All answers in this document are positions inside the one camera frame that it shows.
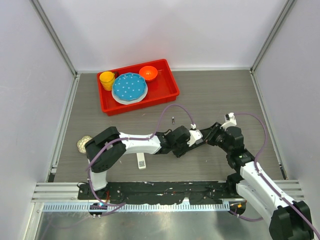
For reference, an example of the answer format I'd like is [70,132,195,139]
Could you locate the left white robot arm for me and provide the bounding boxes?
[84,125,203,200]

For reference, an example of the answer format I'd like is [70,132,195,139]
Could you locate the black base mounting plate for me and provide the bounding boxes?
[77,181,243,205]

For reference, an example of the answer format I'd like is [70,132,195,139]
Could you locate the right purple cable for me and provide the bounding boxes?
[232,111,320,238]

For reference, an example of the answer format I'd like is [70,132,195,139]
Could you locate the orange bowl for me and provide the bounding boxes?
[138,65,158,82]

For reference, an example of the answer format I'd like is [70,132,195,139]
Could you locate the white slim remote control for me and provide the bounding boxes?
[136,153,146,170]

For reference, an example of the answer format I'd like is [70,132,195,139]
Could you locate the white plate under blue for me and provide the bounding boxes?
[111,86,148,105]

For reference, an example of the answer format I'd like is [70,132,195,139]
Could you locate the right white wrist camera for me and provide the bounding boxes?
[221,112,237,130]

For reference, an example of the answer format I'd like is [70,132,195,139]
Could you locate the blue dotted plate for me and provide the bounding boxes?
[112,72,147,90]

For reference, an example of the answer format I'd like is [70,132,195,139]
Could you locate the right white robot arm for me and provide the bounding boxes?
[201,123,320,240]

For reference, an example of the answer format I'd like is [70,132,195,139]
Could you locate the red plastic tray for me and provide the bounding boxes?
[96,59,180,116]

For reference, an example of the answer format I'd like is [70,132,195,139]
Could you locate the white slotted cable duct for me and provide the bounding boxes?
[42,201,230,212]

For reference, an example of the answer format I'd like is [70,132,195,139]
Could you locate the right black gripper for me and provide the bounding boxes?
[199,122,232,154]

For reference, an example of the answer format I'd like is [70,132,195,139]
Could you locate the black remote control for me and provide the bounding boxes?
[192,139,206,148]

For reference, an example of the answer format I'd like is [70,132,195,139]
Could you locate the yellow mug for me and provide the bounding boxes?
[99,71,119,91]

